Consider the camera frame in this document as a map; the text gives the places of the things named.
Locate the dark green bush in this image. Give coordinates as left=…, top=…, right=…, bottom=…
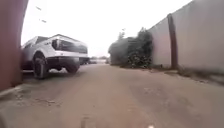
left=107, top=27, right=154, bottom=70

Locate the brown dirt road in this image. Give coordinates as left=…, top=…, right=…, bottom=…
left=0, top=63, right=224, bottom=128

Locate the white pickup truck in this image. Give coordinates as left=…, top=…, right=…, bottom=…
left=20, top=33, right=90, bottom=80

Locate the red brick building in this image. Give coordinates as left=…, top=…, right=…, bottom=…
left=0, top=0, right=30, bottom=93

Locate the long grey panel wall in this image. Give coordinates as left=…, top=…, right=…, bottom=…
left=146, top=0, right=224, bottom=76

